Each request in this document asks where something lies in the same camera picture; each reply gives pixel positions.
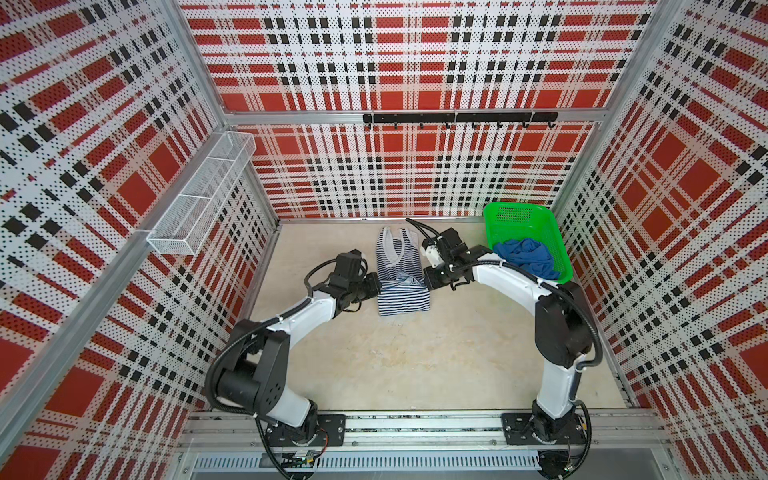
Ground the blue white striped tank top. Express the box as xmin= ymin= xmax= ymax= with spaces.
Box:
xmin=376 ymin=226 xmax=431 ymax=317

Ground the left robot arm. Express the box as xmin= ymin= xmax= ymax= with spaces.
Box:
xmin=204 ymin=249 xmax=381 ymax=438

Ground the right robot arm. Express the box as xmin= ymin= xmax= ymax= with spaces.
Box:
xmin=419 ymin=226 xmax=604 ymax=421

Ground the green plastic basket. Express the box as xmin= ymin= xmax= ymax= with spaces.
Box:
xmin=483 ymin=202 xmax=573 ymax=284

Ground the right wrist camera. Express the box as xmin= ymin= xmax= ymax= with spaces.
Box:
xmin=421 ymin=239 xmax=444 ymax=268

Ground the black hook rail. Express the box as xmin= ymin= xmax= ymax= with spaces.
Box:
xmin=362 ymin=111 xmax=559 ymax=126

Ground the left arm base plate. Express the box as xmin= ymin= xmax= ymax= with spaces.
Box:
xmin=265 ymin=411 xmax=347 ymax=448

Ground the white wire mesh shelf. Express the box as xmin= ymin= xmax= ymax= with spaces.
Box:
xmin=148 ymin=131 xmax=255 ymax=256

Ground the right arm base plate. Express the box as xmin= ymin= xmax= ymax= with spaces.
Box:
xmin=501 ymin=412 xmax=586 ymax=448

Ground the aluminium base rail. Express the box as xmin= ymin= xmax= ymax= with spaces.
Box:
xmin=176 ymin=410 xmax=673 ymax=475

